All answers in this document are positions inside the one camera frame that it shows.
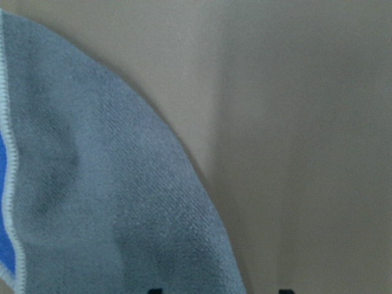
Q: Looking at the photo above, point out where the grey blue microfibre towel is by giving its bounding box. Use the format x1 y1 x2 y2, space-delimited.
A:
1 11 246 293

